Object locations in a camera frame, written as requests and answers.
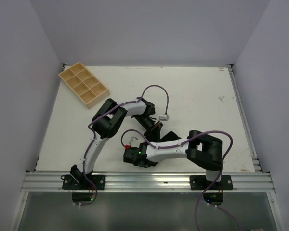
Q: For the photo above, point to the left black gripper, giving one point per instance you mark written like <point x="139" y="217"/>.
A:
<point x="153" y="133"/>

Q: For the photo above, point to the black underwear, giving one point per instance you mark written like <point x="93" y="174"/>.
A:
<point x="170" y="136"/>

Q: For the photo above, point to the wooden compartment tray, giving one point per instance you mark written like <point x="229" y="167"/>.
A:
<point x="88" y="88"/>

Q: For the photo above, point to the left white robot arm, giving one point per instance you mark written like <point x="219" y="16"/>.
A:
<point x="106" y="123"/>

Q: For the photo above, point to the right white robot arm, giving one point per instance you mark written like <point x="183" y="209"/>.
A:
<point x="203" y="150"/>

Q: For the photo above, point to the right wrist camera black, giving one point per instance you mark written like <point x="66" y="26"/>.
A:
<point x="133" y="156"/>

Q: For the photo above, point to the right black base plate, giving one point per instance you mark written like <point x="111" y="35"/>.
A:
<point x="199" y="182"/>

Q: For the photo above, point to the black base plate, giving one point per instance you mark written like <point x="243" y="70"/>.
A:
<point x="199" y="182"/>
<point x="69" y="183"/>

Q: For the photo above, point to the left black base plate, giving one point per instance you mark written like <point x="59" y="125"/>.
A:
<point x="69" y="183"/>

